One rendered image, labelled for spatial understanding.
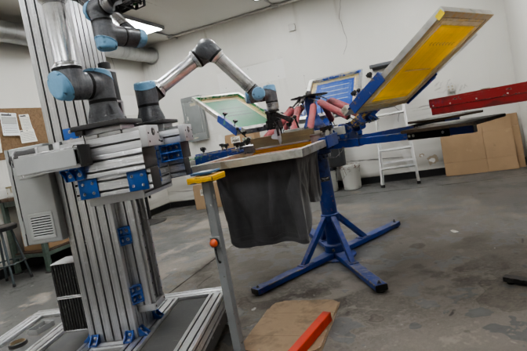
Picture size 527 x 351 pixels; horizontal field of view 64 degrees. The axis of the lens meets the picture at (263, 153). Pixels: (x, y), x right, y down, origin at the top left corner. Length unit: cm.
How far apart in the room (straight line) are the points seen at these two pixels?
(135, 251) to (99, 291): 25
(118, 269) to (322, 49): 523
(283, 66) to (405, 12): 197
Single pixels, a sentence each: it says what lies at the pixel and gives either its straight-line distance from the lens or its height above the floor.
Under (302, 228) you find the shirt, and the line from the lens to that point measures 208.
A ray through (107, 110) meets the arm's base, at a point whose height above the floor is 130.
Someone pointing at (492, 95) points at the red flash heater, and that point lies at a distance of 237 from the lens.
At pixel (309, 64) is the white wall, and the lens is 680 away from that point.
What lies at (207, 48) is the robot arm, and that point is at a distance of 242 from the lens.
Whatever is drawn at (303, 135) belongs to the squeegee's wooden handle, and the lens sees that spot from 252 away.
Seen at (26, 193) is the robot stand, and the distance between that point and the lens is 230.
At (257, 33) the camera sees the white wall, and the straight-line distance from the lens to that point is 713.
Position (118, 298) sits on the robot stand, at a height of 43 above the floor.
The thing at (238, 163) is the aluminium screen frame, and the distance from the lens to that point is 202.
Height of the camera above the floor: 110
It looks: 3 degrees down
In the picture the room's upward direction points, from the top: 10 degrees counter-clockwise
